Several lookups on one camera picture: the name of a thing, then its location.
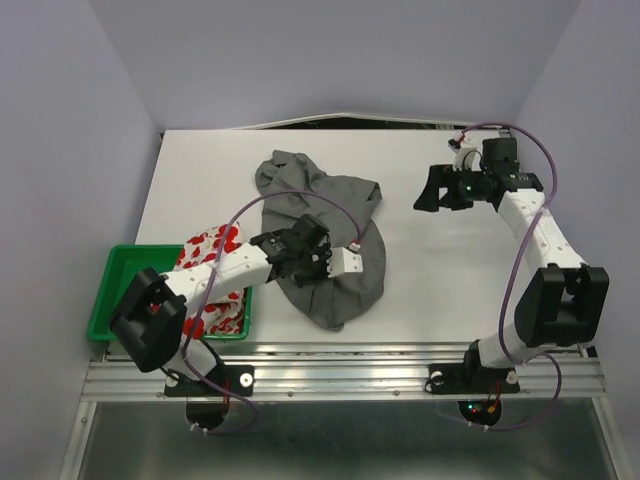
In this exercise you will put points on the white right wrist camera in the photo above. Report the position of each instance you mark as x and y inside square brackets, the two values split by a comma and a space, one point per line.
[466, 152]

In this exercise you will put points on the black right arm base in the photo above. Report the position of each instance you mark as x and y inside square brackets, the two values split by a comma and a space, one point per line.
[481, 387]

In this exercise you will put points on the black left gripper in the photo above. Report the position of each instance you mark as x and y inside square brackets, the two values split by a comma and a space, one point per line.
[324, 253]

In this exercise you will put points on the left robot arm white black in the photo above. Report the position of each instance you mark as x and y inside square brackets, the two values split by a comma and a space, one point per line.
[149, 319]

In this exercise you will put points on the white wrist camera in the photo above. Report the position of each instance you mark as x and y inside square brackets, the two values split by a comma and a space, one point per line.
[344, 261]
[466, 152]

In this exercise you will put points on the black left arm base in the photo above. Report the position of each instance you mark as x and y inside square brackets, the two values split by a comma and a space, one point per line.
[225, 406]

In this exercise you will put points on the aluminium rail frame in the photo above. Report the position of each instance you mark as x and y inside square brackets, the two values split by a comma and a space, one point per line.
[349, 411]

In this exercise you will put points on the grey pleated skirt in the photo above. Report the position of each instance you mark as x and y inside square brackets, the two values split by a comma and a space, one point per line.
[345, 204]

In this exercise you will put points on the green plastic tray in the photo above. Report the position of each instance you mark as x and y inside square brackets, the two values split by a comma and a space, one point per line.
[124, 262]

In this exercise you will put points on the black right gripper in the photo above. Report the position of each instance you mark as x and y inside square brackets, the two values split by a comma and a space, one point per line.
[441, 175]

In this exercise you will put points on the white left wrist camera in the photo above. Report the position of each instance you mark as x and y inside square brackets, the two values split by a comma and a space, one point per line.
[344, 261]

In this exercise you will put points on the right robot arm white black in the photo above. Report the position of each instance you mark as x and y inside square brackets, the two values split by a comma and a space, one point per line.
[563, 301]

